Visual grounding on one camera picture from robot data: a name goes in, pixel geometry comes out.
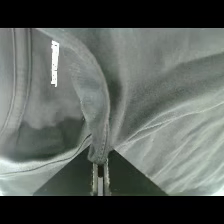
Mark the black T-shirt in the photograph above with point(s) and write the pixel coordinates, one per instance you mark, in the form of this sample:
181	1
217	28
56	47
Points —
150	100

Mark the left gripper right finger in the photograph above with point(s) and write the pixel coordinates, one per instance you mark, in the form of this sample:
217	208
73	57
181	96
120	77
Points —
130	180

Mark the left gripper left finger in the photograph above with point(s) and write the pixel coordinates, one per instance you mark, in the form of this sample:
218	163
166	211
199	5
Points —
73	180

